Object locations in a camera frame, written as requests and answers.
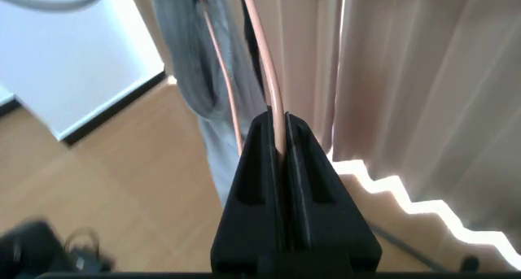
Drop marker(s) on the beige curtain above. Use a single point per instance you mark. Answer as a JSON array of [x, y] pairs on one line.
[[407, 88]]

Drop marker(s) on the pale grey shorts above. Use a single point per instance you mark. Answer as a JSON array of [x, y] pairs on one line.
[[183, 47]]

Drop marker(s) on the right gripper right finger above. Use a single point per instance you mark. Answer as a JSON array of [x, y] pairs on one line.
[[334, 238]]

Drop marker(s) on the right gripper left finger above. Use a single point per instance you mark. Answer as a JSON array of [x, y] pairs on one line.
[[252, 230]]

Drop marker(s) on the pink clothes hanger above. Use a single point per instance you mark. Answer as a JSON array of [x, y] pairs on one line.
[[275, 92]]

